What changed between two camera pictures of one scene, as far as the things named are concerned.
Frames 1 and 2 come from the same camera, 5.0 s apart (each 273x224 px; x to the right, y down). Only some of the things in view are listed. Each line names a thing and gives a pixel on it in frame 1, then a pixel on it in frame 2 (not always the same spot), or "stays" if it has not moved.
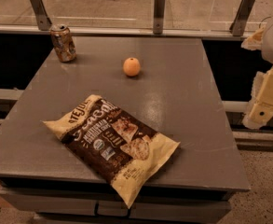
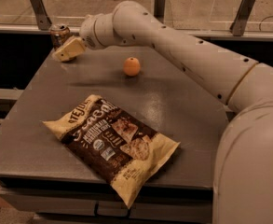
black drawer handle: x=96 y=212 stays
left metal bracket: x=43 y=20 stays
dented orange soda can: x=63 y=44 stays
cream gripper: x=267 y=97 to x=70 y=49
